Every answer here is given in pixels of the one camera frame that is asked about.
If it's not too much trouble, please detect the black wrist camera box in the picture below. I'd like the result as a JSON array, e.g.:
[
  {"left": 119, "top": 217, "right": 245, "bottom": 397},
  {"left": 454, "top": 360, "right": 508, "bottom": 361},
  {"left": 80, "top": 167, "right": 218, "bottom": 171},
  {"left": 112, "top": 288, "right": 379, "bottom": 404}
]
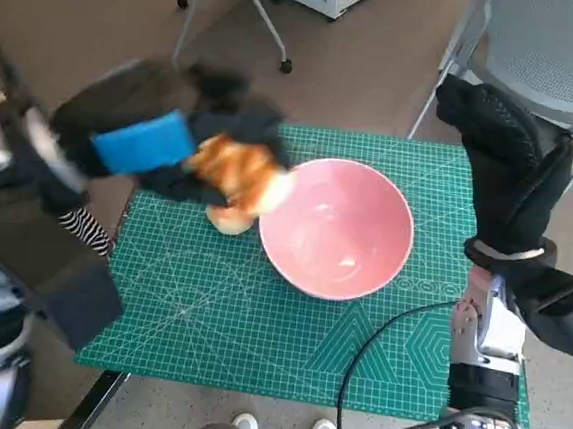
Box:
[
  {"left": 0, "top": 36, "right": 146, "bottom": 356},
  {"left": 504, "top": 266, "right": 573, "bottom": 359}
]

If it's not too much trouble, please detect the beige box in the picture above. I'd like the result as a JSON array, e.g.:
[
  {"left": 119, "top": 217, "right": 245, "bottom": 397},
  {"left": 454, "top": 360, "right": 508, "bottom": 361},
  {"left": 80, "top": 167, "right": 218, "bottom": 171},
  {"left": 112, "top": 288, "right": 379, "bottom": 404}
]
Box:
[{"left": 21, "top": 415, "right": 69, "bottom": 429}]

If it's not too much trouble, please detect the round toy bread bun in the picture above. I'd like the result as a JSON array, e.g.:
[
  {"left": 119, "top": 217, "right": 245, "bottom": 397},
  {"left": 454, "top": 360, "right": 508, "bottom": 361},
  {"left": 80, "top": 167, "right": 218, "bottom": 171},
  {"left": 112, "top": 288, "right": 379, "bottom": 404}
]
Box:
[{"left": 203, "top": 201, "right": 256, "bottom": 237}]

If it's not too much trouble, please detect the grey metal frame with casters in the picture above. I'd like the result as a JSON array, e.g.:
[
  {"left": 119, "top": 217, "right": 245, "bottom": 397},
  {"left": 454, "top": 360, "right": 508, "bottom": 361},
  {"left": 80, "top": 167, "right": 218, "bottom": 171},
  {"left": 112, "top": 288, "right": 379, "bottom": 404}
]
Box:
[{"left": 158, "top": 0, "right": 300, "bottom": 76}]

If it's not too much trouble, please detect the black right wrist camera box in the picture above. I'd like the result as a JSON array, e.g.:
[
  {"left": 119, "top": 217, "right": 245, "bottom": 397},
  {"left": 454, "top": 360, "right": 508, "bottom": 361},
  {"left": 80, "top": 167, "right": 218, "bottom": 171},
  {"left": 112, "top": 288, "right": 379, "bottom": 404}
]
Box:
[{"left": 504, "top": 266, "right": 573, "bottom": 359}]

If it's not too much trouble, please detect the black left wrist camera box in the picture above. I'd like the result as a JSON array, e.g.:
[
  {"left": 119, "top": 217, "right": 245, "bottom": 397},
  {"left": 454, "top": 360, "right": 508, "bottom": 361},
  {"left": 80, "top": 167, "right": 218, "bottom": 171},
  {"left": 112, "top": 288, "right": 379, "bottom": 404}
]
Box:
[{"left": 0, "top": 36, "right": 146, "bottom": 356}]

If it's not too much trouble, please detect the green cutting mat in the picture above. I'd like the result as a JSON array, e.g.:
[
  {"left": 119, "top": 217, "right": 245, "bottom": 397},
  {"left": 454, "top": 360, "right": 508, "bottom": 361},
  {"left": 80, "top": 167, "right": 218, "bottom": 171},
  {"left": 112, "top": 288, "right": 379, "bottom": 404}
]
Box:
[{"left": 72, "top": 105, "right": 558, "bottom": 429}]

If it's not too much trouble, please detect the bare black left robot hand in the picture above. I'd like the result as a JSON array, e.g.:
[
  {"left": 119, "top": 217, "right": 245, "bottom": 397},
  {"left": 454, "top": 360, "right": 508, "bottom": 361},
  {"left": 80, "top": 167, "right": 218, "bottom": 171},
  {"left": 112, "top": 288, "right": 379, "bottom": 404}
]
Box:
[{"left": 46, "top": 52, "right": 300, "bottom": 215}]

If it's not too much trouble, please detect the pink bowl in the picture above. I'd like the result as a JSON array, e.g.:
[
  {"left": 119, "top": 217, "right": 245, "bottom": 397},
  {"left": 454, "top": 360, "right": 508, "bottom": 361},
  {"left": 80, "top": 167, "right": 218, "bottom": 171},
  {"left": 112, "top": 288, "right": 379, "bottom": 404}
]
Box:
[{"left": 252, "top": 152, "right": 421, "bottom": 306}]

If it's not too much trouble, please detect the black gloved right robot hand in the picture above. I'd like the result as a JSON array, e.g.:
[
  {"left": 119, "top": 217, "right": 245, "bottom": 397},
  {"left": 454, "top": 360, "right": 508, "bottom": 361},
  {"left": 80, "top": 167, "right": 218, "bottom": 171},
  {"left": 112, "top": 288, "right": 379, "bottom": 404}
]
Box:
[{"left": 422, "top": 72, "right": 573, "bottom": 260}]

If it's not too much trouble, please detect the grey mesh chair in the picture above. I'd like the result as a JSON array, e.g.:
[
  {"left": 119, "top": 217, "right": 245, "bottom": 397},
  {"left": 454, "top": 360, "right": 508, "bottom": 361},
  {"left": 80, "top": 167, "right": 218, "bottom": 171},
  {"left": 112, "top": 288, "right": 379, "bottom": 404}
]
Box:
[{"left": 404, "top": 0, "right": 573, "bottom": 180}]

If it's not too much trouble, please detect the long striped toy bread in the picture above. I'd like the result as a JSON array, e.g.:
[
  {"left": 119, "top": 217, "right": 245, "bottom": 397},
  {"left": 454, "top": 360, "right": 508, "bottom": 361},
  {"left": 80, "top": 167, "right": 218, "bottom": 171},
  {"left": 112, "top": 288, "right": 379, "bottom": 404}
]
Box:
[{"left": 178, "top": 132, "right": 302, "bottom": 221}]

